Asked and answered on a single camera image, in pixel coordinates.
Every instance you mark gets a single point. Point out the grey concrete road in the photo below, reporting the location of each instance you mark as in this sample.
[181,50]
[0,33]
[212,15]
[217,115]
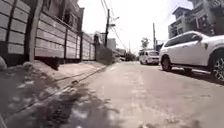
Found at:
[140,96]

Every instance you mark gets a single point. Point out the white car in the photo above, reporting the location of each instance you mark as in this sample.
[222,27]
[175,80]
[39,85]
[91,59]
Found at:
[190,50]

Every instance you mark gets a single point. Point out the tree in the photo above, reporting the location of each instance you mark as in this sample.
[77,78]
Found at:
[144,42]

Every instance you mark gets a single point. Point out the sloped concrete verge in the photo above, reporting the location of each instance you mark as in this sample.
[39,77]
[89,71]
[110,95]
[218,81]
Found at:
[50,78]

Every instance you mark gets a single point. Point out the white van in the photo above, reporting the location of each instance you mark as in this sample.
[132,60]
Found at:
[149,57]

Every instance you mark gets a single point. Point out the grey utility pole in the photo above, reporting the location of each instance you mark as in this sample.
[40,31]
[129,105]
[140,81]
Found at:
[154,36]

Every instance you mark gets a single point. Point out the grey multi-storey building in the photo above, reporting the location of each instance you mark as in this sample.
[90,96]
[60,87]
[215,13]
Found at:
[196,20]

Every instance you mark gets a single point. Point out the dark building behind wall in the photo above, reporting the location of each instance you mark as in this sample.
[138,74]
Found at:
[63,10]

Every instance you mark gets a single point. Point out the grey slatted concrete wall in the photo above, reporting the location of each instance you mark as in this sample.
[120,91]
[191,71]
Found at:
[50,40]

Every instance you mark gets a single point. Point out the pale building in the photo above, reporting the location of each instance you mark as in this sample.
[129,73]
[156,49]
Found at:
[111,43]

